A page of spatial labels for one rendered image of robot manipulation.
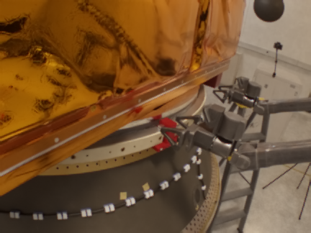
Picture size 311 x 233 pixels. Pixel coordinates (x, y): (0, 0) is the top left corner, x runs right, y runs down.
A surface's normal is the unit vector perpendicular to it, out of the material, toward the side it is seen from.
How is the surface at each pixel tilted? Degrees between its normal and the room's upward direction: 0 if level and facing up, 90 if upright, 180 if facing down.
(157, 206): 62
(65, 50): 88
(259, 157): 84
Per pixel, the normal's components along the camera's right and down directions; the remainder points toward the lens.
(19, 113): 0.82, 0.41
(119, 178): 0.56, 0.00
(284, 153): -0.51, 0.21
